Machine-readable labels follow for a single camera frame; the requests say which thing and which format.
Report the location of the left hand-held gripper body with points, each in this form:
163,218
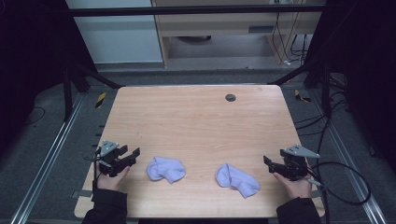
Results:
109,155

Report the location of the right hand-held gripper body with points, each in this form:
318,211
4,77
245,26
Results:
295,164

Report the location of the lavender sock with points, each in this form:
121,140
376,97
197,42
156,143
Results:
165,169
236,180

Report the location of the person's right hand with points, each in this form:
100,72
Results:
295,188

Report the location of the person's left hand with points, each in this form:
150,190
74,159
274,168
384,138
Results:
110,182

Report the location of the grey tape piece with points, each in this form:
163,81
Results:
316,194
81,193

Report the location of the yellow black striped tape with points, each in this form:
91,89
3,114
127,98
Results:
301,97
100,99

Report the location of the grey table grommet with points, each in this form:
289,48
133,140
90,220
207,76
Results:
230,97

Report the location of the black metal stand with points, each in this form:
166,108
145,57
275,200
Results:
67,93
325,90

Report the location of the white cabinet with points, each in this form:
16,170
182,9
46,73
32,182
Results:
118,40

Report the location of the dark curtain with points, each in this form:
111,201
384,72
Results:
31,46
364,62

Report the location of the light wooden desk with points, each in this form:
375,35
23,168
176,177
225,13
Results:
218,23

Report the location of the black horizontal bar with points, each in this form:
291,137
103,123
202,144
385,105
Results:
193,10

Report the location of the aluminium rail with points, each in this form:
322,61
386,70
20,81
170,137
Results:
46,158
351,158

